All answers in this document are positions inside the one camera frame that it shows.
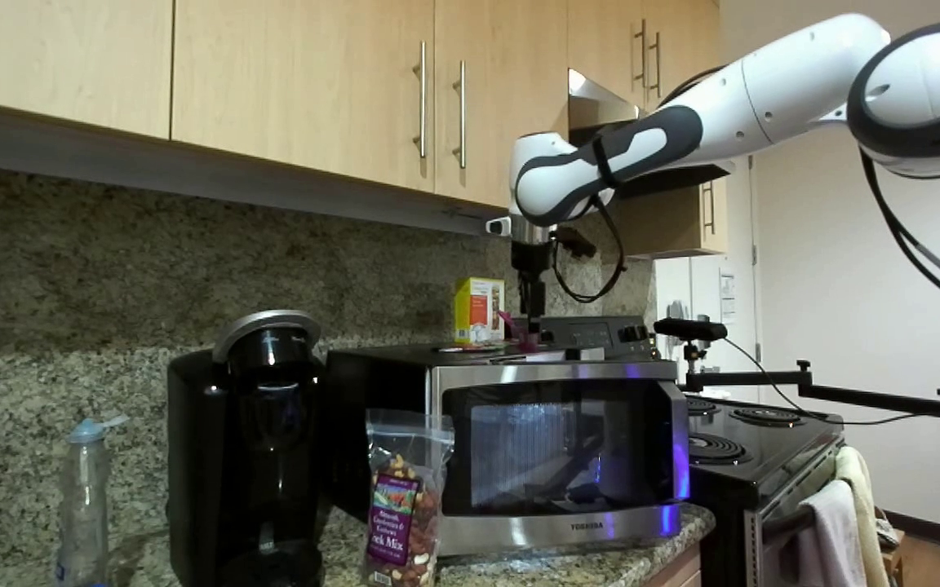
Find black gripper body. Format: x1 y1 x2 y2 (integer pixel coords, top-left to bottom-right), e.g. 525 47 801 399
512 217 553 290

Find small magenta cup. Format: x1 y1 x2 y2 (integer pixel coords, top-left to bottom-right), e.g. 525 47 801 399
502 313 541 353

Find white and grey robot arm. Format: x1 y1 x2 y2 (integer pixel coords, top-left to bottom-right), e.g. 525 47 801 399
511 12 940 224

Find stainless steel microwave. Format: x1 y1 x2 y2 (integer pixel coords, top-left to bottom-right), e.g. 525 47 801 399
322 319 693 557

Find yellow and red food box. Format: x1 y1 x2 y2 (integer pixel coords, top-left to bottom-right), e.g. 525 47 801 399
454 278 506 344

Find steel range hood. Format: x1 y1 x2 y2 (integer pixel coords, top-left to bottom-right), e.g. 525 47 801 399
568 68 639 129

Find bag of trail mix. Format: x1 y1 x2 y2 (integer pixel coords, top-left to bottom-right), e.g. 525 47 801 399
364 410 452 587

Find light wood upper cabinets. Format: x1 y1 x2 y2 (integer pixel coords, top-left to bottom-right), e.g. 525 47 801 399
0 0 721 232

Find black stove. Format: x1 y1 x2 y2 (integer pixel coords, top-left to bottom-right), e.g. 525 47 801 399
688 399 844 587

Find black coffee maker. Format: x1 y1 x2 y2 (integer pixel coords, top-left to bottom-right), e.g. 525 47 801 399
165 307 332 587

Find white hanging towel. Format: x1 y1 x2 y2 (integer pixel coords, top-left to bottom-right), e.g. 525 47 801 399
797 448 889 587

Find clear plastic water bottle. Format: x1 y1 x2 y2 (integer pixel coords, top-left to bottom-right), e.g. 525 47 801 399
55 418 122 587

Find black camera on mount arm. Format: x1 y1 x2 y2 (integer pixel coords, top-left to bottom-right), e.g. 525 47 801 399
652 317 940 418

